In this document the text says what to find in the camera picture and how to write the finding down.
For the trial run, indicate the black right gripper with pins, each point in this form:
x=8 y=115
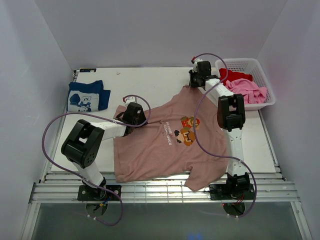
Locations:
x=191 y=83

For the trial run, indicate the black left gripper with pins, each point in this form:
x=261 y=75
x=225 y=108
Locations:
x=143 y=118

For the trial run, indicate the dusty pink printed t-shirt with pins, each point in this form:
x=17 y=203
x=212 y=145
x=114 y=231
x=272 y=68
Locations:
x=182 y=135

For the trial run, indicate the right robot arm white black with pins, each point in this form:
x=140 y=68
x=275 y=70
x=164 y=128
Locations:
x=230 y=118

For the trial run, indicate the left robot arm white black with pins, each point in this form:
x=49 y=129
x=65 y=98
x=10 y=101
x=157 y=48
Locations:
x=82 y=145

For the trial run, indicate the red t-shirt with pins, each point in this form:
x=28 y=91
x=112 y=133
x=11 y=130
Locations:
x=229 y=75

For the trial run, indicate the white plastic laundry basket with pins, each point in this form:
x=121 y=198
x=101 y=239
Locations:
x=249 y=66

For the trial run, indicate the folded blue printed t-shirt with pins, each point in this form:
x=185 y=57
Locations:
x=87 y=97

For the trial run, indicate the bright pink t-shirt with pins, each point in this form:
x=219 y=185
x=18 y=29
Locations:
x=252 y=93

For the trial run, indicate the small blue label sticker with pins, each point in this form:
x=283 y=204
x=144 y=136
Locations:
x=87 y=70

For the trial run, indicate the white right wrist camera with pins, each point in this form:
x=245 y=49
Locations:
x=195 y=62

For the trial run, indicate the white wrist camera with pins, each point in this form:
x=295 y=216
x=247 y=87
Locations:
x=195 y=62
x=129 y=99

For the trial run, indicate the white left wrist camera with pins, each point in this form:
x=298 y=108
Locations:
x=129 y=99

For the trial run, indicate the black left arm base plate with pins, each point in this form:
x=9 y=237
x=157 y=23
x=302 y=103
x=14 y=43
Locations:
x=110 y=192

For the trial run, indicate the aluminium table frame rails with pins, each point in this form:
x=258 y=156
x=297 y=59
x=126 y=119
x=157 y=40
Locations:
x=63 y=188

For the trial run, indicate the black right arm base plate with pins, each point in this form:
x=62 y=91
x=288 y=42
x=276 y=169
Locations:
x=221 y=192

